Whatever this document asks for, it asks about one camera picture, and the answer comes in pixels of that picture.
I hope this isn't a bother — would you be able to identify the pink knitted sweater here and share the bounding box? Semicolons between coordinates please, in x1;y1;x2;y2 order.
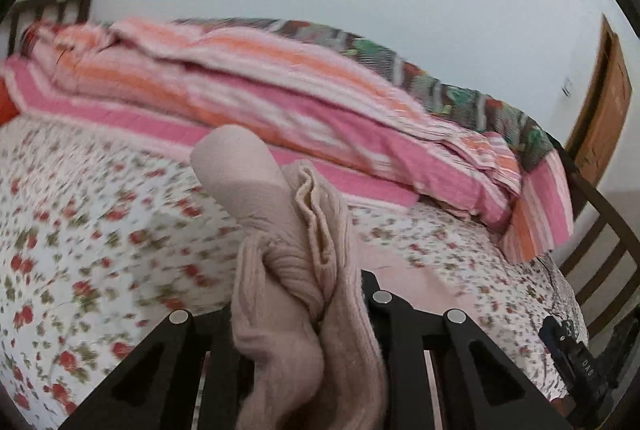
190;126;387;429

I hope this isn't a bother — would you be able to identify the floral bed sheet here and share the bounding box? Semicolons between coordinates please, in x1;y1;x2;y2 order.
1;117;588;429

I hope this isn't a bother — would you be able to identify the dark patterned patchwork blanket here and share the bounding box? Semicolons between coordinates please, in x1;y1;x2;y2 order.
178;17;556;172

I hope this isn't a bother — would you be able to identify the brown wooden door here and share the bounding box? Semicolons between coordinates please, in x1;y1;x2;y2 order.
565;16;632;186

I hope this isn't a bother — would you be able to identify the pink orange striped quilt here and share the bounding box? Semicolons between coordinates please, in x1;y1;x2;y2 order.
1;17;574;262

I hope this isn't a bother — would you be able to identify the red pillow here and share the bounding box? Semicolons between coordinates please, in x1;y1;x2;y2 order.
0;78;20;126

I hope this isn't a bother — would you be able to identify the dark wooden headboard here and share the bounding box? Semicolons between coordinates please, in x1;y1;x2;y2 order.
1;0;92;56

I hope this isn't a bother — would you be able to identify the white wall switch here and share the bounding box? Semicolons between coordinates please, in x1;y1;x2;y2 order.
562;78;573;98

